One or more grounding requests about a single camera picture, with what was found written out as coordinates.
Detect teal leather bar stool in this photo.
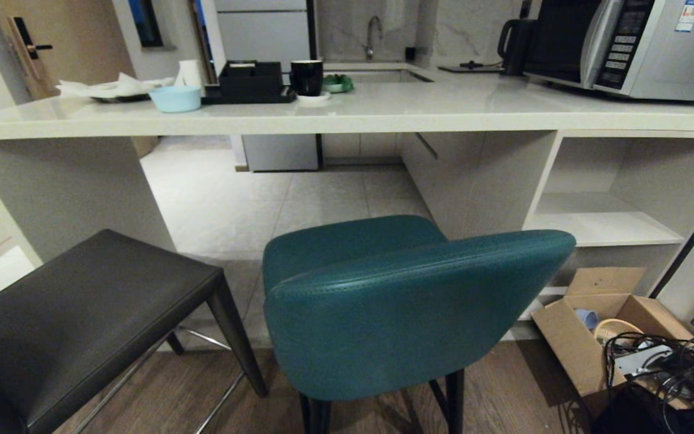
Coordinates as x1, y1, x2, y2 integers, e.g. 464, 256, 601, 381
262, 215, 577, 434

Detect green small dish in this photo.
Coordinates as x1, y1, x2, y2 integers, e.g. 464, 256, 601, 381
323, 74, 355, 94

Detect white paper roll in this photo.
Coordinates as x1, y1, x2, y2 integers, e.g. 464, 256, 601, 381
177, 59, 204, 89

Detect black backless bar stool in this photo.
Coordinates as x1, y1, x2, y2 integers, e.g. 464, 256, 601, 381
0, 228, 269, 434

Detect light blue bowl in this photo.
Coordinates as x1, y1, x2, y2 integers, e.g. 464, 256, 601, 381
149, 86, 202, 113

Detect white shelf unit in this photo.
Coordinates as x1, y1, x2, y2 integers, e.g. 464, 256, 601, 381
517, 130, 694, 341

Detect white refrigerator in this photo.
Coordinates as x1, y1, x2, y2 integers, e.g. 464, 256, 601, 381
201, 0, 324, 172

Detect woven basket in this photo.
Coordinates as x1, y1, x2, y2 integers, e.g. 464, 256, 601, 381
593, 318, 645, 345

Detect white kitchen counter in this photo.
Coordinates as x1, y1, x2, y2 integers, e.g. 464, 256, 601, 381
0, 63, 694, 263

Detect wooden door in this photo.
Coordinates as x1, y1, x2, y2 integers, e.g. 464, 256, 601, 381
0, 0, 160, 159

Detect chrome sink faucet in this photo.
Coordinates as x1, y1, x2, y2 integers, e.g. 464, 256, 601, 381
364, 15, 384, 60

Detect black electric kettle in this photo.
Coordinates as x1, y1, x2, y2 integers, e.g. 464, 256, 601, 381
497, 18, 537, 77

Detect silver microwave oven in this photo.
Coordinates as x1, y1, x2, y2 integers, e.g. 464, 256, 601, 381
524, 0, 694, 102

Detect black mug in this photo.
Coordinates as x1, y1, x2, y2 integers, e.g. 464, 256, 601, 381
290, 59, 325, 97

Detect black door handle lock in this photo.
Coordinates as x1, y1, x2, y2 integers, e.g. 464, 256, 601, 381
13, 16, 54, 60

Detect black organizer tray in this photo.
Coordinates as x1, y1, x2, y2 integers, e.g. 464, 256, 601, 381
202, 60, 298, 105

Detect tangled black cables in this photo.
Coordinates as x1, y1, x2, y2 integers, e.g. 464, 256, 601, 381
601, 330, 694, 434

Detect cardboard box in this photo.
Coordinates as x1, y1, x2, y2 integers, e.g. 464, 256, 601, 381
531, 266, 694, 417

